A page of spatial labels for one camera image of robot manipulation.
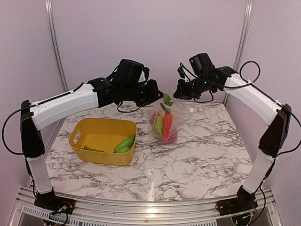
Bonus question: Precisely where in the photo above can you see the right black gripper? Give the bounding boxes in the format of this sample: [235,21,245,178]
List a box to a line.
[174,74,215,100]

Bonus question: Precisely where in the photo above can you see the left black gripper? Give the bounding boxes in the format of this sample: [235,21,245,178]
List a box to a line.
[122,79,163,106]

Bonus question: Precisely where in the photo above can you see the clear zip top bag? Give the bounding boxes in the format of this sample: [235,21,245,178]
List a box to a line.
[149,81,195,145]

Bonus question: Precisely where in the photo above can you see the red toy apple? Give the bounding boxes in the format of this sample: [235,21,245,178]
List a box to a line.
[150,113,157,127]

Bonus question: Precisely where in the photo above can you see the orange toy carrot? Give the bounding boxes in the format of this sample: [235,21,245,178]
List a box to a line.
[160,94,173,138]

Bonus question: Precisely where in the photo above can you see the green toy pear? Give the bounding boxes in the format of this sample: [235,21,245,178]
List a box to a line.
[153,114,163,134]

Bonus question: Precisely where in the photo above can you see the yellow plastic basket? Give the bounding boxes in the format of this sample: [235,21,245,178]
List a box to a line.
[69,118,137,166]

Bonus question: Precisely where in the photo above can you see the green toy leafy vegetable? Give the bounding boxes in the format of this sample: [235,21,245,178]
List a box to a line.
[114,134,135,153]

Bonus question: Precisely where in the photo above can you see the red toy peach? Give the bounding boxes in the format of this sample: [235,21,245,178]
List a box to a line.
[163,132,178,145]

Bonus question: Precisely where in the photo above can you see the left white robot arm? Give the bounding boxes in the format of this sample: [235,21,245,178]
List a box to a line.
[18,77,163,210]

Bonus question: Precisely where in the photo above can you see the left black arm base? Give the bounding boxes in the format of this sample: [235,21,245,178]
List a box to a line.
[32,188,75,214]

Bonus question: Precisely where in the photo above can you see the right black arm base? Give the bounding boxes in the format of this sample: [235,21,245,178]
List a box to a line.
[215,186,258,216]

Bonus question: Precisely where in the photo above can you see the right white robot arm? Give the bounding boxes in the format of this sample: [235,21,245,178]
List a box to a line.
[174,65,291,211]

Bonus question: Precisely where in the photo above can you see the green toy grapes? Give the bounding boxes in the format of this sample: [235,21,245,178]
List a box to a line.
[81,145,104,153]

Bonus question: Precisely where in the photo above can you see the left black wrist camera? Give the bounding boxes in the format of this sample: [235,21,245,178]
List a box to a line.
[112,59,150,85]

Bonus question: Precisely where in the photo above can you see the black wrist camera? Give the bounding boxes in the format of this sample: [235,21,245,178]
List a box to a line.
[112,59,150,85]
[189,53,215,76]

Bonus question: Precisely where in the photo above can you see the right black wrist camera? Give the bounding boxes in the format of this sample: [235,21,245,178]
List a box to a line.
[189,53,215,76]

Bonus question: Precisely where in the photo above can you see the right aluminium frame post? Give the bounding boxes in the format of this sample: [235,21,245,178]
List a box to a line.
[233,0,253,71]

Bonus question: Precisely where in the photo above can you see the aluminium frame post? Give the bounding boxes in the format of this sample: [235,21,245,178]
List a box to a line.
[233,0,253,71]
[45,0,69,91]

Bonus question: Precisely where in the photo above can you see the left aluminium frame post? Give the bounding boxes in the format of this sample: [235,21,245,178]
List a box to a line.
[45,0,69,91]

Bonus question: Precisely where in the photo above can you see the front aluminium rail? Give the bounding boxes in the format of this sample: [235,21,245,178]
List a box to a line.
[7,186,283,226]

